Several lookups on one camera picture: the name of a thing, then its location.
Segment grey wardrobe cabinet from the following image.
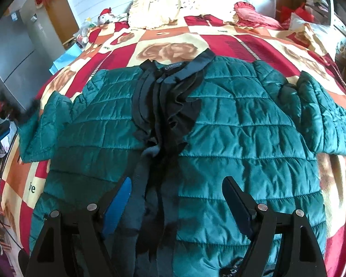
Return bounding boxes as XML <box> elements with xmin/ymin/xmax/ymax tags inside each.
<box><xmin>0</xmin><ymin>0</ymin><xmax>64</xmax><ymax>111</ymax></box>

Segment light blue bag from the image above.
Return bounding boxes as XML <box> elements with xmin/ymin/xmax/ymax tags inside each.
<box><xmin>49</xmin><ymin>43</ymin><xmax>82</xmax><ymax>75</ymax></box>

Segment santa plush toy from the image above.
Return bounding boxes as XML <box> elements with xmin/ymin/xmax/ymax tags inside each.
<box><xmin>98</xmin><ymin>8</ymin><xmax>115</xmax><ymax>25</ymax></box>

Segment red cream patterned bed blanket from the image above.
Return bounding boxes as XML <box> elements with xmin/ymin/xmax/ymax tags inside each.
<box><xmin>0</xmin><ymin>14</ymin><xmax>346</xmax><ymax>277</ymax></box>

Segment wooden door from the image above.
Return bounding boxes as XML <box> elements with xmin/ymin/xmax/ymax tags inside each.
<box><xmin>45</xmin><ymin>0</ymin><xmax>79</xmax><ymax>44</ymax></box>

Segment white pillow with pattern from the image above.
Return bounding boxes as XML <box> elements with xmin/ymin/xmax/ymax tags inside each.
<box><xmin>289</xmin><ymin>13</ymin><xmax>346</xmax><ymax>60</ymax></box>

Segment cream folded quilt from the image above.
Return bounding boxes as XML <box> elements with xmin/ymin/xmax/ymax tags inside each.
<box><xmin>128</xmin><ymin>0</ymin><xmax>234</xmax><ymax>29</ymax></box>

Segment pink ruffled pillow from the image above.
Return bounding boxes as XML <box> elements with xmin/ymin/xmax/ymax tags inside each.
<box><xmin>234</xmin><ymin>1</ymin><xmax>283</xmax><ymax>31</ymax></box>

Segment teal quilted puffer jacket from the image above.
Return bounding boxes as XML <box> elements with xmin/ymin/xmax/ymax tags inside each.
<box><xmin>19</xmin><ymin>50</ymin><xmax>346</xmax><ymax>276</ymax></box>

